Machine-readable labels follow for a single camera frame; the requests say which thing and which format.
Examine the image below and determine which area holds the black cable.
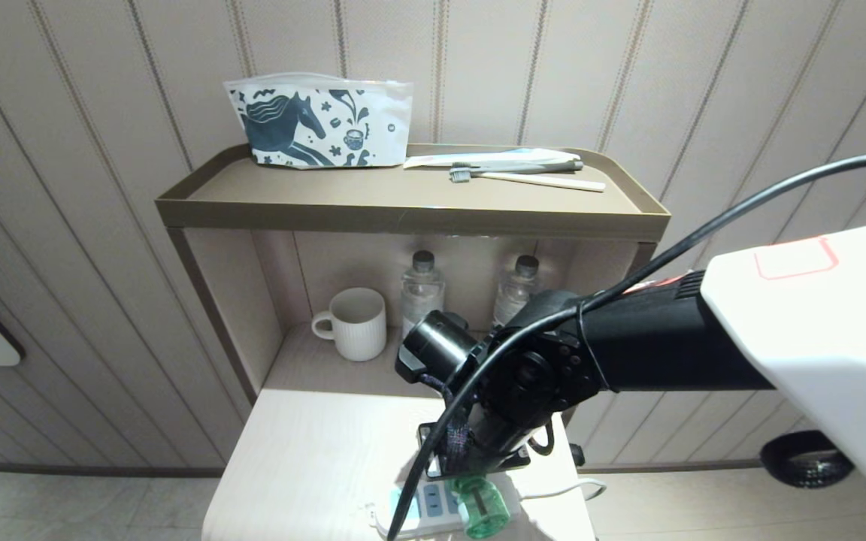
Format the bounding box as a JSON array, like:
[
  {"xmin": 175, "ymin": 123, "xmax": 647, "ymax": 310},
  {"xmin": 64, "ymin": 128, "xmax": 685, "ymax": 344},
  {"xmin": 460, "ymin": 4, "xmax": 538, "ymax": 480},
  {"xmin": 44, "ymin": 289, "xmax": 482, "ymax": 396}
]
[{"xmin": 386, "ymin": 150, "xmax": 866, "ymax": 541}]

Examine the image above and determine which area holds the beige bedside shelf unit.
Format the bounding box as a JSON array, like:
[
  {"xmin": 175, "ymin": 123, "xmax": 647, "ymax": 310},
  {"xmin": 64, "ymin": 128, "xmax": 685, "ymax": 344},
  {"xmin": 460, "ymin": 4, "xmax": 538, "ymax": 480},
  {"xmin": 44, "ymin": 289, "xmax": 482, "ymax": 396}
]
[{"xmin": 155, "ymin": 141, "xmax": 672, "ymax": 541}]

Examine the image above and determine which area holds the clear water bottle black cap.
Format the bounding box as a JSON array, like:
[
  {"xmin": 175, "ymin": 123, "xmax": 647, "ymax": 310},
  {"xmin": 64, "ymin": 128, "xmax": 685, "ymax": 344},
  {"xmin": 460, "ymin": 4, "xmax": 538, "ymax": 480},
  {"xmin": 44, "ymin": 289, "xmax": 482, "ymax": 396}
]
[
  {"xmin": 401, "ymin": 250, "xmax": 447, "ymax": 339},
  {"xmin": 492, "ymin": 255, "xmax": 541, "ymax": 328}
]

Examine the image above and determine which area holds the white power cord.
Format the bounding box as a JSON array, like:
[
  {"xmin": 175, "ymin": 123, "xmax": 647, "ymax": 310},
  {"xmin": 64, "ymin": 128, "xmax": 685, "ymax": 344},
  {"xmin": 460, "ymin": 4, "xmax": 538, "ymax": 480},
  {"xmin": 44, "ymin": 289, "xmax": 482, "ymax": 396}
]
[{"xmin": 516, "ymin": 479, "xmax": 607, "ymax": 503}]

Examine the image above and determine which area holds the grey toothbrush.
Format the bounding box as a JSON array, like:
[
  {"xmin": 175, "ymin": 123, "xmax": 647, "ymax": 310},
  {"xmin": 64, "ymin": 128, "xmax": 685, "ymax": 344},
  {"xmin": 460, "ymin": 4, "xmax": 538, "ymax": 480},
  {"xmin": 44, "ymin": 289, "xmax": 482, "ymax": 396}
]
[{"xmin": 451, "ymin": 160, "xmax": 585, "ymax": 174}]

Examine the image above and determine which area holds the white toothpaste tube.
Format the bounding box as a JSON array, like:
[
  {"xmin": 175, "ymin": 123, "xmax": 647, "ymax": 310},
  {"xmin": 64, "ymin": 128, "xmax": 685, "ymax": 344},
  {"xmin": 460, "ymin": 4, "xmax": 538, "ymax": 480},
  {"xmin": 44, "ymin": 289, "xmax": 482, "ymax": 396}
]
[{"xmin": 403, "ymin": 148, "xmax": 581, "ymax": 169}]

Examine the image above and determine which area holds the white toothbrush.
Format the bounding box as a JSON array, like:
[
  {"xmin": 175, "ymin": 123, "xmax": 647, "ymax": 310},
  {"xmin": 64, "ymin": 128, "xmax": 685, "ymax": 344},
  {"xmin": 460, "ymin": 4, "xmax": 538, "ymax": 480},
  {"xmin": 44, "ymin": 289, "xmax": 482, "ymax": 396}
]
[{"xmin": 449, "ymin": 168, "xmax": 607, "ymax": 193}]

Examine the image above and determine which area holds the white ribbed mug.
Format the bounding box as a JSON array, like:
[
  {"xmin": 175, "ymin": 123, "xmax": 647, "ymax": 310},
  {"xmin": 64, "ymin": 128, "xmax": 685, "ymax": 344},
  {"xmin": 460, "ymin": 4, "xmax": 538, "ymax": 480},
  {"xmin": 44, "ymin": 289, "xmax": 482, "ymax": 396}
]
[{"xmin": 311, "ymin": 288, "xmax": 388, "ymax": 363}]

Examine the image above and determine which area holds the white power strip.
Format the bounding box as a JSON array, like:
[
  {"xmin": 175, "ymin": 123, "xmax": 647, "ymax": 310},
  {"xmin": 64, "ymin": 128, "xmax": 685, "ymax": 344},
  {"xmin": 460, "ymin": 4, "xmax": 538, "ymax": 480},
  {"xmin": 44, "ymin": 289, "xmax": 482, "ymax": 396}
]
[{"xmin": 369, "ymin": 476, "xmax": 524, "ymax": 541}]

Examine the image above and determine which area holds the black round wheel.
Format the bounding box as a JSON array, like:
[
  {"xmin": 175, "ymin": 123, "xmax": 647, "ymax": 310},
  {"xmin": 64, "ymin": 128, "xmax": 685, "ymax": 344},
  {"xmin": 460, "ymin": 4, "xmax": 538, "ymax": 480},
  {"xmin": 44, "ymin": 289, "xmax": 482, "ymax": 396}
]
[{"xmin": 760, "ymin": 430, "xmax": 855, "ymax": 489}]

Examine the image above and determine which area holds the green mosquito repellent device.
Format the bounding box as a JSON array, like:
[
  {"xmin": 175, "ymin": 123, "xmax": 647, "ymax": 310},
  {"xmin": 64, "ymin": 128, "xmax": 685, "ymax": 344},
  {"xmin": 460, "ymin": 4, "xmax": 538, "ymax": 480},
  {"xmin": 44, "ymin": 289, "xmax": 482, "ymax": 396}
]
[{"xmin": 452, "ymin": 475, "xmax": 513, "ymax": 539}]

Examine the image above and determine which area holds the horse print zip pouch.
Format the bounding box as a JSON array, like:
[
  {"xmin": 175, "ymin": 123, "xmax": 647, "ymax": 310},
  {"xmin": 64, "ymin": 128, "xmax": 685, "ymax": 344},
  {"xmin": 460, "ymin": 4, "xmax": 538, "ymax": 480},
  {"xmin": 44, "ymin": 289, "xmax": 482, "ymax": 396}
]
[{"xmin": 223, "ymin": 73, "xmax": 414, "ymax": 170}]

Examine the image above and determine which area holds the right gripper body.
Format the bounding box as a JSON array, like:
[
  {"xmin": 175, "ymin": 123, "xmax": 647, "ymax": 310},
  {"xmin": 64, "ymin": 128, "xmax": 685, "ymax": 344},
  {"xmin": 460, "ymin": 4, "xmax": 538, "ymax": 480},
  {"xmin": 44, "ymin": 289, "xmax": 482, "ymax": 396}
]
[{"xmin": 418, "ymin": 408, "xmax": 548, "ymax": 479}]

